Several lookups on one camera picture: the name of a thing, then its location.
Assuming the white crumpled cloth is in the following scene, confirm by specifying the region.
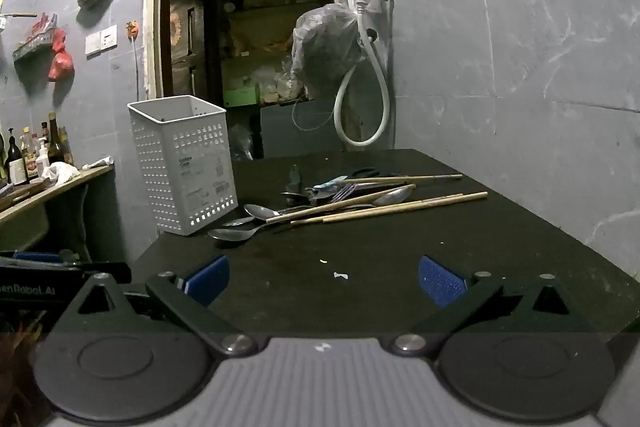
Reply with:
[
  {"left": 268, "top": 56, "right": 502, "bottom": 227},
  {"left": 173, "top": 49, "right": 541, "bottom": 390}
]
[{"left": 40, "top": 161, "right": 81, "bottom": 184}]

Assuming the thin wire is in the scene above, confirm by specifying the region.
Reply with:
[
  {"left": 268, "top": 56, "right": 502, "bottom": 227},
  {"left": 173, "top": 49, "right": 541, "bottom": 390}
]
[{"left": 292, "top": 98, "right": 337, "bottom": 134}]

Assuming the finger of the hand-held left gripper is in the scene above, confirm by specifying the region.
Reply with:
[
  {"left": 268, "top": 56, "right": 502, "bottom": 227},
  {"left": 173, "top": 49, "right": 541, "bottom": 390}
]
[
  {"left": 0, "top": 249, "right": 83, "bottom": 268},
  {"left": 80, "top": 261, "right": 133, "bottom": 285}
]

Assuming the white hose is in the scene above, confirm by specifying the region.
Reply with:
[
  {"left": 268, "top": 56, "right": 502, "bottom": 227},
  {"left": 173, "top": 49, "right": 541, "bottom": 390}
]
[{"left": 333, "top": 9, "right": 391, "bottom": 148}]

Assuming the dark grey appliance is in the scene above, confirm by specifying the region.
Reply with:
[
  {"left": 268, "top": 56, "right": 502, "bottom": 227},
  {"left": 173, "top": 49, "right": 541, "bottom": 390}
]
[{"left": 260, "top": 98, "right": 347, "bottom": 159}]

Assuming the wooden shelf unit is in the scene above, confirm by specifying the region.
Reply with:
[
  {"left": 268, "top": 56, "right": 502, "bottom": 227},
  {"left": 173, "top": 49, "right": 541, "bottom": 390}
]
[{"left": 207, "top": 0, "right": 332, "bottom": 158}]

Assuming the dark wooden door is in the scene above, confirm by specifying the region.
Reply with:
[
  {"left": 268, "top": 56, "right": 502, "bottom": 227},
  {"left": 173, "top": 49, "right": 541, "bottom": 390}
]
[{"left": 169, "top": 0, "right": 210, "bottom": 98}]

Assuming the wall rack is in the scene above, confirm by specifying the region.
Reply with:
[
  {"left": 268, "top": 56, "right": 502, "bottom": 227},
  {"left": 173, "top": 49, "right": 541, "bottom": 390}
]
[{"left": 12, "top": 11, "right": 57, "bottom": 64}]

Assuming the wooden side shelf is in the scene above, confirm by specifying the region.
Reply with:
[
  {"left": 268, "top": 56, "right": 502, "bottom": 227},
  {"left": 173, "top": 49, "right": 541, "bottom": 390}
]
[{"left": 0, "top": 164, "right": 116, "bottom": 224}]

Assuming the green box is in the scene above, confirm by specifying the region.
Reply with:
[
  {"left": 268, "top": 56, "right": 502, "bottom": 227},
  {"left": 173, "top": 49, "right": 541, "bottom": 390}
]
[{"left": 223, "top": 85, "right": 261, "bottom": 108}]

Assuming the row of condiment bottles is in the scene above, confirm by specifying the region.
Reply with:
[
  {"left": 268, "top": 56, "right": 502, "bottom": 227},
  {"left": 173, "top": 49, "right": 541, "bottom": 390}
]
[{"left": 0, "top": 111, "right": 76, "bottom": 188}]

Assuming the red plastic bag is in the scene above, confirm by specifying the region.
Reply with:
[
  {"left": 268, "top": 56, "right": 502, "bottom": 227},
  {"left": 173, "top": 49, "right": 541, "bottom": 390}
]
[{"left": 48, "top": 28, "right": 75, "bottom": 82}]

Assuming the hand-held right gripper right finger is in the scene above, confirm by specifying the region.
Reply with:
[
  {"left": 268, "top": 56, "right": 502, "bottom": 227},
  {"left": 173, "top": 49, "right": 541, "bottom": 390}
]
[{"left": 390, "top": 255, "right": 606, "bottom": 357}]

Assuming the grey plastic bag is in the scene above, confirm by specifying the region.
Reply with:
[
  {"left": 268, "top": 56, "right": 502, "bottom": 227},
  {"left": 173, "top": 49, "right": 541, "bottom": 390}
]
[{"left": 290, "top": 4, "right": 365, "bottom": 102}]

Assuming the black plastic bag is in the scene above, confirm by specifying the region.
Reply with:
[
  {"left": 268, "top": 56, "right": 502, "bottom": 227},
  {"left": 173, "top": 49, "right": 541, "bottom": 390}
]
[{"left": 229, "top": 123, "right": 257, "bottom": 160}]

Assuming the door frame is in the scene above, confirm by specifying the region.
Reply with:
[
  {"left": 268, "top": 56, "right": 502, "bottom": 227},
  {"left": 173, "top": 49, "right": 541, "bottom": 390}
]
[{"left": 142, "top": 0, "right": 352, "bottom": 150}]

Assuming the metal fork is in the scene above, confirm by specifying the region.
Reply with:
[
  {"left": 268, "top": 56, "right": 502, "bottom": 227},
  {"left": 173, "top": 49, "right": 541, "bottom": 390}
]
[{"left": 310, "top": 183, "right": 359, "bottom": 208}]

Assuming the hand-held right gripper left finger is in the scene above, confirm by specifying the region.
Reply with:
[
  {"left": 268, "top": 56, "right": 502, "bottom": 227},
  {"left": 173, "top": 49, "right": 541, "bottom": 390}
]
[{"left": 47, "top": 255, "right": 257, "bottom": 358}]

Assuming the metal spoon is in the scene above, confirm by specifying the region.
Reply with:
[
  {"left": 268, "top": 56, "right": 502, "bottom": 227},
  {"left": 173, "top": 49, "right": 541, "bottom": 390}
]
[
  {"left": 243, "top": 204, "right": 313, "bottom": 221},
  {"left": 345, "top": 185, "right": 417, "bottom": 209},
  {"left": 207, "top": 223, "right": 275, "bottom": 243}
]

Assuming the white perforated plastic basket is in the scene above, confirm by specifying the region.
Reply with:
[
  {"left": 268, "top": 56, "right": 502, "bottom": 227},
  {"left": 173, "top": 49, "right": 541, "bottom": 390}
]
[{"left": 127, "top": 95, "right": 239, "bottom": 237}]

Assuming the wooden chopstick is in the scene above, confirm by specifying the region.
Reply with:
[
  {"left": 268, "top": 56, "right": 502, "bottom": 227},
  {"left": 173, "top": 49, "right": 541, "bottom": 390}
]
[
  {"left": 290, "top": 193, "right": 465, "bottom": 226},
  {"left": 266, "top": 185, "right": 417, "bottom": 225},
  {"left": 322, "top": 191, "right": 489, "bottom": 223}
]

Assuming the wall switch plate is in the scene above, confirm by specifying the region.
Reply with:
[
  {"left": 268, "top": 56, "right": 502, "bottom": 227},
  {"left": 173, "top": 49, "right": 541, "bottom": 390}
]
[{"left": 84, "top": 25, "right": 119, "bottom": 59}]

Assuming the green-handled knife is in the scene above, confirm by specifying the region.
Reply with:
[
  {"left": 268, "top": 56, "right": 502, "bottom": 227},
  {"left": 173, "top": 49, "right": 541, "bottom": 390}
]
[{"left": 285, "top": 164, "right": 304, "bottom": 198}]

